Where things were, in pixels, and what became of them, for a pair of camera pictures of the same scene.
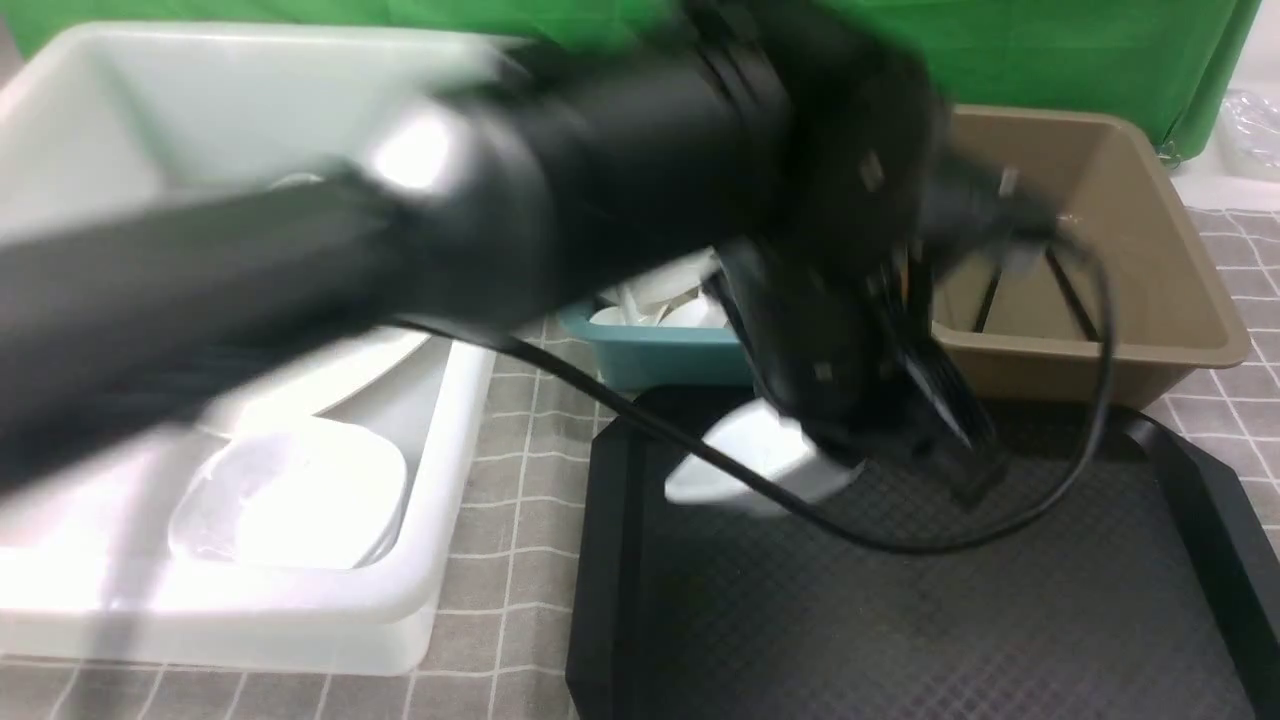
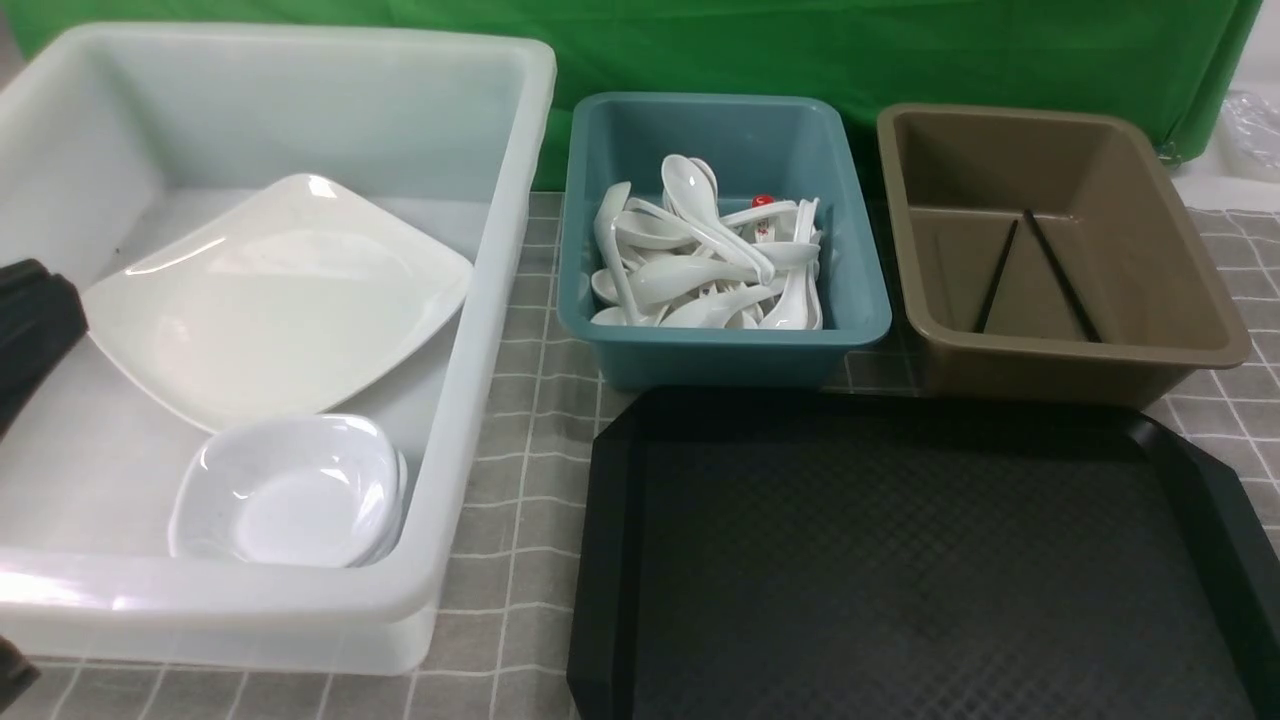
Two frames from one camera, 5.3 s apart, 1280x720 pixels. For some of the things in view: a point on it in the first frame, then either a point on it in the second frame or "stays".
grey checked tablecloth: x=503 y=645 stays
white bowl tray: x=761 y=436 → x=303 y=491
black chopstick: x=1092 y=334 stays
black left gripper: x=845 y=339 → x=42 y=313
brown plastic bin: x=1120 y=305 stays
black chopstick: x=986 y=302 stays
